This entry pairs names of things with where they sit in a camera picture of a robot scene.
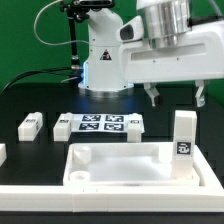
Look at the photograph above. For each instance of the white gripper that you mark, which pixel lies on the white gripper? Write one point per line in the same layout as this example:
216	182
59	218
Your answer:
199	55

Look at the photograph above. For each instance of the white L-shaped corner fence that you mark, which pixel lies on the white L-shaped corner fence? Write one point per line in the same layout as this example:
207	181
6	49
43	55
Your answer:
208	196

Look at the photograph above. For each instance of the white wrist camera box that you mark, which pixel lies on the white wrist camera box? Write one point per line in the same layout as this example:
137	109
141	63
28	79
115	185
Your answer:
132	31

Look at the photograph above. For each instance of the white block at left edge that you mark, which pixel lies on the white block at left edge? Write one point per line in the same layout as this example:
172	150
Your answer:
3	154

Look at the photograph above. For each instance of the black camera stand pole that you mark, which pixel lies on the black camera stand pole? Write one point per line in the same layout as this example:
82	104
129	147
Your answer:
77	12

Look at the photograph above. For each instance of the white marker tag plate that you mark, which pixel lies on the white marker tag plate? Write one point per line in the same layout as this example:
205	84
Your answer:
109	123

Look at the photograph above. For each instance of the white desk top tray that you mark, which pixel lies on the white desk top tray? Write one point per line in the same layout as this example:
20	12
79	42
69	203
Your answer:
123	164

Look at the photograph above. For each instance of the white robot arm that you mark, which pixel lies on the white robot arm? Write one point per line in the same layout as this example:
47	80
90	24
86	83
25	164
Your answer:
163	43

